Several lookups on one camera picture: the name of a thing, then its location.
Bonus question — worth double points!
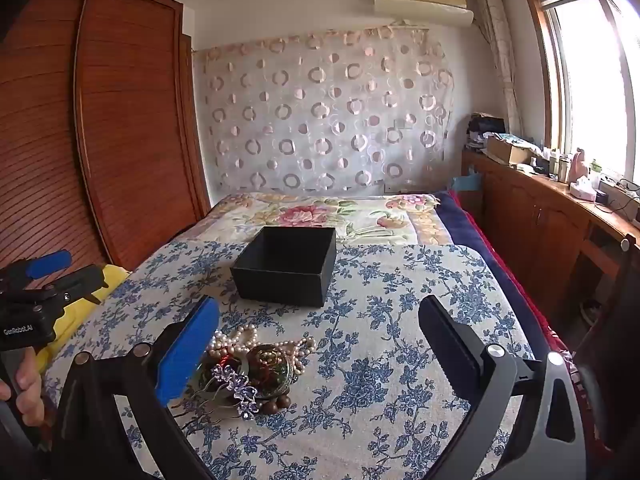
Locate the black cardboard box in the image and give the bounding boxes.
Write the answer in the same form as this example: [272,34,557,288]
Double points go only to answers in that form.
[230,226,337,308]

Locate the pile of dark clothes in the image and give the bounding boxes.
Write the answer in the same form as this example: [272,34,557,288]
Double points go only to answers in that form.
[467,114,506,150]

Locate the yellow plush toy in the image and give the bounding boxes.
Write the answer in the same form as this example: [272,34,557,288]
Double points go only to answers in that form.
[35,265,132,366]

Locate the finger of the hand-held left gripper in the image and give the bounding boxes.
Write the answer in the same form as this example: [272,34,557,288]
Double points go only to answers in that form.
[0,250,73,292]
[42,264,109,307]

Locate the pink floral bedspread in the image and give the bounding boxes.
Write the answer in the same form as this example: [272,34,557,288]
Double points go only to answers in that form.
[200,191,451,247]

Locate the navy blanket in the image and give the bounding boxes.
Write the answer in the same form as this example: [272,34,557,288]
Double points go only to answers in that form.
[432,190,551,351]

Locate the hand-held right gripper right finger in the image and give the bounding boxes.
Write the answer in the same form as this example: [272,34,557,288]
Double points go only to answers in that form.
[417,295,601,480]

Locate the cream air conditioner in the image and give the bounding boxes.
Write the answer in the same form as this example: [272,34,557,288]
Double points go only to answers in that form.
[374,0,475,27]

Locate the long wooden cabinet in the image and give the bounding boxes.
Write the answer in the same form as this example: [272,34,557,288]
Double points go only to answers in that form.
[460,147,640,321]

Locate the green and red bangle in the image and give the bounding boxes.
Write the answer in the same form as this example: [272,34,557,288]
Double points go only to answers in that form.
[247,342,296,396]

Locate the light blue bag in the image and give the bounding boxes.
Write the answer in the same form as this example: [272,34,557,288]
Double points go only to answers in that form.
[452,172,483,206]

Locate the open cardboard box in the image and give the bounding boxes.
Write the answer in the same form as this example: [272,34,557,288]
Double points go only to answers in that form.
[486,135,533,166]

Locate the brown wooden wardrobe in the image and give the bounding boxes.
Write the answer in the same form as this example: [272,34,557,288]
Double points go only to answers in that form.
[0,0,211,291]

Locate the pale window curtain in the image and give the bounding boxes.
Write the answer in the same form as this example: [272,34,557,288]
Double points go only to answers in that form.
[472,0,523,136]

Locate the blue floral white blanket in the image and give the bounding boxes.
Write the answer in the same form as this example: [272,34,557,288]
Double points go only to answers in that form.
[42,240,538,480]

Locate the shoe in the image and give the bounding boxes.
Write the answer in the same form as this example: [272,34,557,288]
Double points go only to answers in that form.
[582,300,606,326]

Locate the long pearl necklace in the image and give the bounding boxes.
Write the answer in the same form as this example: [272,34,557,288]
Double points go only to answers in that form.
[207,325,317,376]

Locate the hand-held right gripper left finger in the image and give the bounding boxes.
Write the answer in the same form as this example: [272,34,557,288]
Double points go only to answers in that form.
[50,295,221,480]

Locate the circle patterned wall cloth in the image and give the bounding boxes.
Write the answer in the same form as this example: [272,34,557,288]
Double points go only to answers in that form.
[192,25,456,196]

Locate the person's left hand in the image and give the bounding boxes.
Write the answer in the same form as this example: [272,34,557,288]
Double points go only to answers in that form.
[0,347,45,428]

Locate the dark chair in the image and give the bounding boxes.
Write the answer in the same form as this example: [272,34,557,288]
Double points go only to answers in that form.
[575,232,640,451]

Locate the red blanket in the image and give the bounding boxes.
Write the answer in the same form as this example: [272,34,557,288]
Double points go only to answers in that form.
[450,190,576,361]

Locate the wooden framed window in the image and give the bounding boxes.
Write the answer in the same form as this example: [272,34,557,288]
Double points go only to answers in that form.
[520,0,640,181]

